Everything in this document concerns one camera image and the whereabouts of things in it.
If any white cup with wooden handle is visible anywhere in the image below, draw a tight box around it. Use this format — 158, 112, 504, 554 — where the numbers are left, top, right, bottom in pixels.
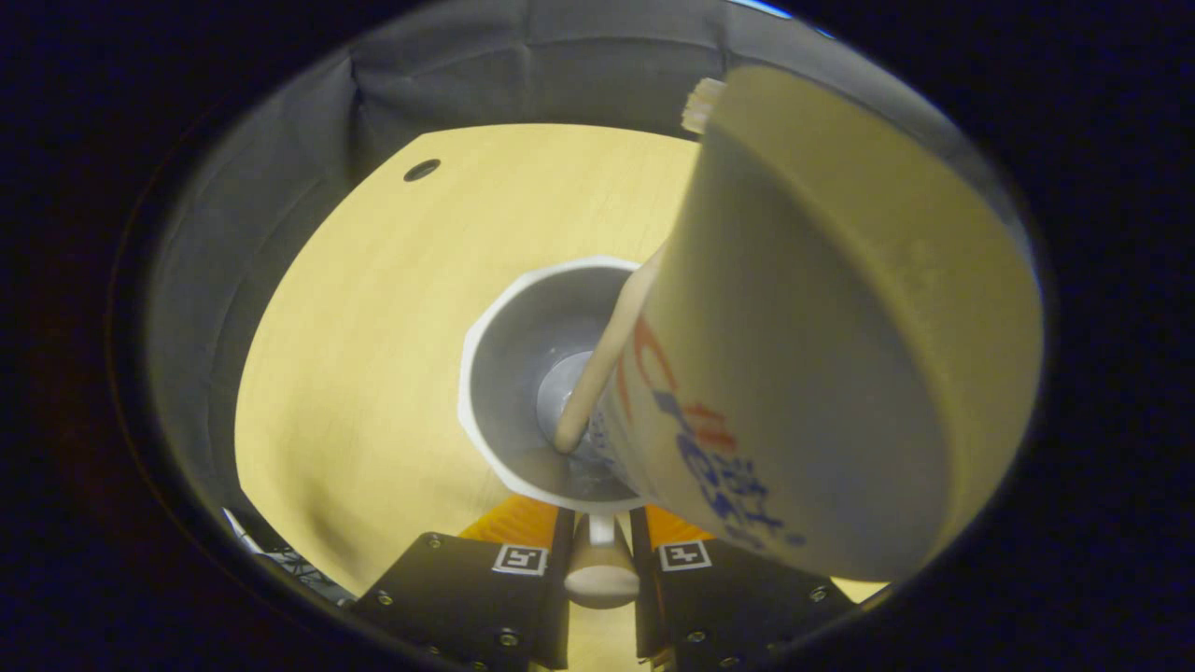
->
457, 255, 668, 609

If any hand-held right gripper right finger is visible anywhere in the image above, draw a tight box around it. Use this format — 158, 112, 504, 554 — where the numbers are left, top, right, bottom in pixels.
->
630, 504, 855, 672

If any white toothpaste tube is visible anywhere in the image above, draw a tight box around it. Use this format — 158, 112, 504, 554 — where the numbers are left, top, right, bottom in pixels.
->
591, 63, 1045, 581

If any beige toothbrush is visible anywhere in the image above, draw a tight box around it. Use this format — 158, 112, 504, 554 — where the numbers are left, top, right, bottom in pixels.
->
554, 77, 727, 455

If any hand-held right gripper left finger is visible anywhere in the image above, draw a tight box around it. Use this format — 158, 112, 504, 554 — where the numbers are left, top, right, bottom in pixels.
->
350, 495, 575, 672

